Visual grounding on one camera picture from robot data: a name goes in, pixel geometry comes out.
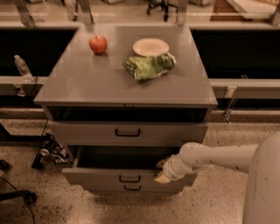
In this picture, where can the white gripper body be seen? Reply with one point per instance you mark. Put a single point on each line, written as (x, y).
(168, 169)

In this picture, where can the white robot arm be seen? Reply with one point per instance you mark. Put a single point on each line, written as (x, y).
(260, 161)

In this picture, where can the grey metal drawer cabinet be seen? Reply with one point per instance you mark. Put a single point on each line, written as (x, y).
(84, 87)

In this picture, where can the grey top drawer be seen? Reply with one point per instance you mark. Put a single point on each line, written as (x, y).
(172, 134)

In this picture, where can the green chip bag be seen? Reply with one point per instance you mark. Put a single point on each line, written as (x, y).
(151, 67)

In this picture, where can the black power strip clutter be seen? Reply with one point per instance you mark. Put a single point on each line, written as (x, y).
(50, 149)

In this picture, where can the white plate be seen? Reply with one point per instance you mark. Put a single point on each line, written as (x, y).
(150, 47)

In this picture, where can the black chair leg with caster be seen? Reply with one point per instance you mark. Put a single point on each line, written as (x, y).
(29, 197)

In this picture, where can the red apple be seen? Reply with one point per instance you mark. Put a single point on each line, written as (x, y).
(98, 44)

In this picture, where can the black office chair base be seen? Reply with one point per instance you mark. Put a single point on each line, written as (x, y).
(164, 5)

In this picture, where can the wooden cabinet in background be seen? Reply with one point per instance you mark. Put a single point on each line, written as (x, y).
(224, 11)

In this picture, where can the clear plastic water bottle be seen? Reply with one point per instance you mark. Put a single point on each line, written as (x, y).
(23, 69)

